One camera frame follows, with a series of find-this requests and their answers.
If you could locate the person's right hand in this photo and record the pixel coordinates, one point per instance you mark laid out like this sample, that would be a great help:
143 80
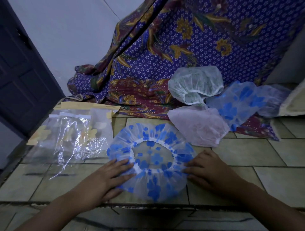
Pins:
212 173

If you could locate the person's left hand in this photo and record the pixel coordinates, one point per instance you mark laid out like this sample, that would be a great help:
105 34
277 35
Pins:
99 183

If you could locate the person's left thumb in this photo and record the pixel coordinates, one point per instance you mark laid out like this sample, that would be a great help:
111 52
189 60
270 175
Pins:
114 194

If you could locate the person's left middle finger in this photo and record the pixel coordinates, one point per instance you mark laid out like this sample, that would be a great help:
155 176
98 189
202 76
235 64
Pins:
121 166

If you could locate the person's right thumb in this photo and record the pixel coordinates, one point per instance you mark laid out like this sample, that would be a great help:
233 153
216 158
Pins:
196 180

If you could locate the blue flower clear shower cap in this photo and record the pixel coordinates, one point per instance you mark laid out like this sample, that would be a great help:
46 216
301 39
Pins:
234 102
154 145

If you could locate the person's left forearm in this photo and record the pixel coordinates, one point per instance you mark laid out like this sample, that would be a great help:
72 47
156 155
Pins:
51 215

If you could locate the person's right forearm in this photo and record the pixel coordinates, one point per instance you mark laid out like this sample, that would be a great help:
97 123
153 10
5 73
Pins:
269 207

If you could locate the yellow-topped clear plastic package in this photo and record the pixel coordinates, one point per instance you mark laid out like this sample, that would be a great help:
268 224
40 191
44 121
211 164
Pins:
101 123

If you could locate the pink shower cap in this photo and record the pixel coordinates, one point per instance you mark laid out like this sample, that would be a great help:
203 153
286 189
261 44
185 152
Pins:
199 126

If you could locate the clear bag with white strip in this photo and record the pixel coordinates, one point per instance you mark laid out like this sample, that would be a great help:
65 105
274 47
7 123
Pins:
71 140

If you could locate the white green-patterned shower cap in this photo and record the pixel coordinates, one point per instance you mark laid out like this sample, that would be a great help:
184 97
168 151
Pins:
194 83

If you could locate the pale blue clear shower cap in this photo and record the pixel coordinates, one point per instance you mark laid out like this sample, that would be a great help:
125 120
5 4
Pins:
274 101

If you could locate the cream fabric cushion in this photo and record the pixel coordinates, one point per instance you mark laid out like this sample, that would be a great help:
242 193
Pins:
294 102

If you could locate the dark panelled door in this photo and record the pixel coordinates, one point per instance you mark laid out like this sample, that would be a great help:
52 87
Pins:
22 78

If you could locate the purple floral batik cloth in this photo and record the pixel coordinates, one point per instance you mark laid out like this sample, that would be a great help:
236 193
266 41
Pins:
190 42

